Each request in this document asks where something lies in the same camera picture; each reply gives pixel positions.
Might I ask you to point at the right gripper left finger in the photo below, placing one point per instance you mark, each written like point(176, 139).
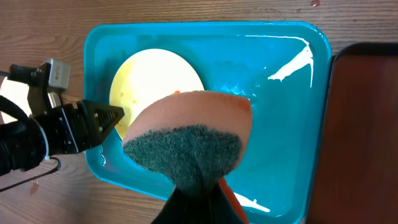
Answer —
point(184, 209)

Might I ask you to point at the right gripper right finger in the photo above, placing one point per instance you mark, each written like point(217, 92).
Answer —
point(233, 200)

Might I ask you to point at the yellow-green plate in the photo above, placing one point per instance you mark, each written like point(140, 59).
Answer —
point(17, 93)
point(146, 77)

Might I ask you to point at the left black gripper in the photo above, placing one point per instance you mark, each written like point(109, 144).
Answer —
point(68, 130)

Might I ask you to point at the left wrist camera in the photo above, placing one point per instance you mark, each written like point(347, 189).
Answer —
point(45, 84)

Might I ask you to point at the teal plastic tray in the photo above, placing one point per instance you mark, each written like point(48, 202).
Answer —
point(282, 67)

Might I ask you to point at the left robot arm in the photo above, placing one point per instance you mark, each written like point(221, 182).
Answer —
point(27, 141)

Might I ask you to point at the black tray with red water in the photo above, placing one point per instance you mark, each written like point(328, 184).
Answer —
point(356, 175)

